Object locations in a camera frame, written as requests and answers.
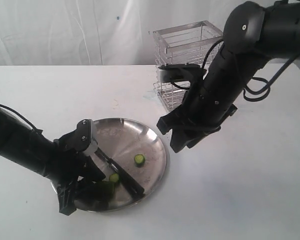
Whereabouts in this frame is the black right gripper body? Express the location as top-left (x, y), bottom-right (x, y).
top-left (156, 104), bottom-right (238, 153)

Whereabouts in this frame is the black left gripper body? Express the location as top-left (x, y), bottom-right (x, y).
top-left (51, 154), bottom-right (105, 216)

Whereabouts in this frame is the green cucumber piece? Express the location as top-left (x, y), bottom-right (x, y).
top-left (93, 181), bottom-right (115, 201)

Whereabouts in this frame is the black handled knife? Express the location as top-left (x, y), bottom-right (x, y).
top-left (94, 148), bottom-right (145, 199)

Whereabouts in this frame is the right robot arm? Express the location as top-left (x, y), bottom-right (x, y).
top-left (157, 0), bottom-right (300, 153)

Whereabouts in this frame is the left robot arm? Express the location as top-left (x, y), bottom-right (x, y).
top-left (0, 104), bottom-right (106, 216)

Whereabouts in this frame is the round steel plate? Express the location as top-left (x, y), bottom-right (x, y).
top-left (74, 118), bottom-right (169, 212)

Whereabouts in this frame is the white backdrop curtain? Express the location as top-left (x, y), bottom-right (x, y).
top-left (0, 0), bottom-right (240, 66)

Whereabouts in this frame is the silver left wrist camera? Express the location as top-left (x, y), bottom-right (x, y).
top-left (54, 119), bottom-right (98, 156)

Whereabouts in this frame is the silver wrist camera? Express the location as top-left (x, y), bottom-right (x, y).
top-left (156, 63), bottom-right (207, 84)
top-left (54, 119), bottom-right (98, 156)

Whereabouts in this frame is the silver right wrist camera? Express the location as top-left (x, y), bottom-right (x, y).
top-left (156, 63), bottom-right (207, 84)

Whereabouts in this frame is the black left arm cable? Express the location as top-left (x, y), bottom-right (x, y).
top-left (0, 102), bottom-right (43, 133)

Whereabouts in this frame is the wire cutlery rack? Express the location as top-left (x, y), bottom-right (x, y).
top-left (153, 20), bottom-right (223, 112)

